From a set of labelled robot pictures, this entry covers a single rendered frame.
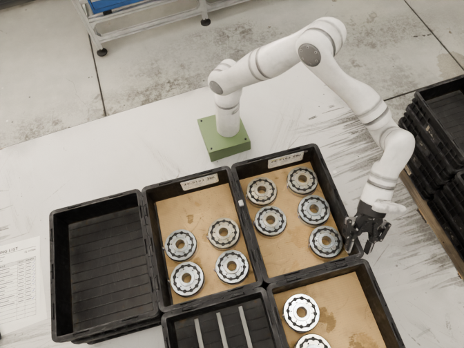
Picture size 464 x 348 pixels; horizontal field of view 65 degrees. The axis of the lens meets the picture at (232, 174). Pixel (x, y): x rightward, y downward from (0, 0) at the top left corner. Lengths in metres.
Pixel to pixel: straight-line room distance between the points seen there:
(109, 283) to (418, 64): 2.42
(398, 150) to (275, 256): 0.49
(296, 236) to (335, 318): 0.26
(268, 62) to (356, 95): 0.25
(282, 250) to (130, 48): 2.22
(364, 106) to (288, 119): 0.68
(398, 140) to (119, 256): 0.90
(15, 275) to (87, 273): 0.35
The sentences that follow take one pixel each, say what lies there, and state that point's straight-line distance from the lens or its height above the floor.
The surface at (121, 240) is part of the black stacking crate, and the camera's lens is 1.28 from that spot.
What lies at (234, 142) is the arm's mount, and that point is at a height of 0.77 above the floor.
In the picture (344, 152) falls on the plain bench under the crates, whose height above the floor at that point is 0.70.
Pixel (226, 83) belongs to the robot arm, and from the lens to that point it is 1.17.
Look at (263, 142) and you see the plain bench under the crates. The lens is 1.51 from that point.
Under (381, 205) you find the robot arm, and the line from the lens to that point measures 0.97.
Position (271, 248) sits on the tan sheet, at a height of 0.83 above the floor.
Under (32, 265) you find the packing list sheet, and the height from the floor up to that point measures 0.70.
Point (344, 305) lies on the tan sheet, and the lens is 1.18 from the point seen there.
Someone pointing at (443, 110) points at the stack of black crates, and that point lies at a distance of 2.05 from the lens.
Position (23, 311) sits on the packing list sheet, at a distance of 1.52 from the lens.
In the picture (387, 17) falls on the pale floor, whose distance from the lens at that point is 3.20.
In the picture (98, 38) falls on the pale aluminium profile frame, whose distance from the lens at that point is 2.98.
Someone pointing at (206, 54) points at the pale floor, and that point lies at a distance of 2.84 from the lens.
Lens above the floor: 1.98
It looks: 63 degrees down
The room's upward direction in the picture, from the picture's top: 9 degrees counter-clockwise
